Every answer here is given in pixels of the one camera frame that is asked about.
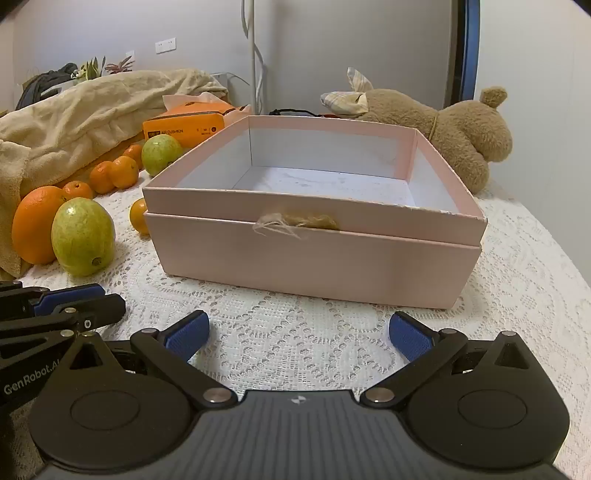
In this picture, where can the large orange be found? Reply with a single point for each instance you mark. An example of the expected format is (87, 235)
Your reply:
(32, 221)

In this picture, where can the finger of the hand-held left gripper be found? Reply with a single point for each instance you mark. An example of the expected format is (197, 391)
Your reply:
(99, 311)
(69, 295)

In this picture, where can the black panel with blue edge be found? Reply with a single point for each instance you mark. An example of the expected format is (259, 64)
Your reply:
(455, 46)

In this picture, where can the orange tissue box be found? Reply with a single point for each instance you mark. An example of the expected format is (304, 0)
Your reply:
(184, 124)

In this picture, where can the beige fleece blanket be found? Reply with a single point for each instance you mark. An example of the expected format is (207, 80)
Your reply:
(69, 120)

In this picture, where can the green potted plant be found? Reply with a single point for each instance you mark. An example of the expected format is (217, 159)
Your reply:
(92, 69)

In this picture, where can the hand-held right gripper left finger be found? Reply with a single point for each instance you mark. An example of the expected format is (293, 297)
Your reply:
(187, 337)

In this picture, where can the green guava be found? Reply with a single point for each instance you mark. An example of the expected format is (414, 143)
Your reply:
(159, 154)
(81, 235)

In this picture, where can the brown plush toy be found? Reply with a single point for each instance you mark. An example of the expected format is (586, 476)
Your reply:
(461, 134)

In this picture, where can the red potted plant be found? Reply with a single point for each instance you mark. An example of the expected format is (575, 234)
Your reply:
(119, 66)

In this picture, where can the pink cardboard box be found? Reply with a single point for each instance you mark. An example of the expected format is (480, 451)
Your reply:
(323, 267)

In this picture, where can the dark backpack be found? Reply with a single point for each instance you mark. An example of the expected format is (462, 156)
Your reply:
(41, 85)

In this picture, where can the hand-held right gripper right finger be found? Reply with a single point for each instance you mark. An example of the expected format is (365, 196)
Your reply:
(411, 339)

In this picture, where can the mandarin orange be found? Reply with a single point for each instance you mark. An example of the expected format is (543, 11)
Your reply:
(100, 177)
(124, 171)
(137, 216)
(77, 190)
(135, 152)

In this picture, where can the white lace tablecloth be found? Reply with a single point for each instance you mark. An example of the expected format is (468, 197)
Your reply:
(300, 332)

